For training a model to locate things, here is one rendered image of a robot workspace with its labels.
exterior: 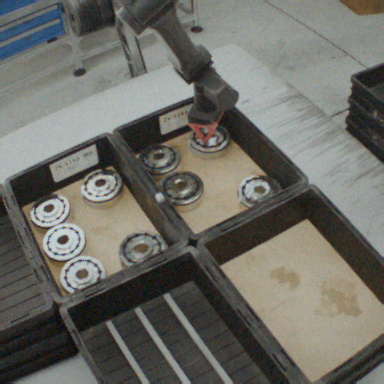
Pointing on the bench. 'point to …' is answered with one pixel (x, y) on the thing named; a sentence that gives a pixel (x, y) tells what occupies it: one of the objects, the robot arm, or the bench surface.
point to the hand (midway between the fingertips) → (208, 133)
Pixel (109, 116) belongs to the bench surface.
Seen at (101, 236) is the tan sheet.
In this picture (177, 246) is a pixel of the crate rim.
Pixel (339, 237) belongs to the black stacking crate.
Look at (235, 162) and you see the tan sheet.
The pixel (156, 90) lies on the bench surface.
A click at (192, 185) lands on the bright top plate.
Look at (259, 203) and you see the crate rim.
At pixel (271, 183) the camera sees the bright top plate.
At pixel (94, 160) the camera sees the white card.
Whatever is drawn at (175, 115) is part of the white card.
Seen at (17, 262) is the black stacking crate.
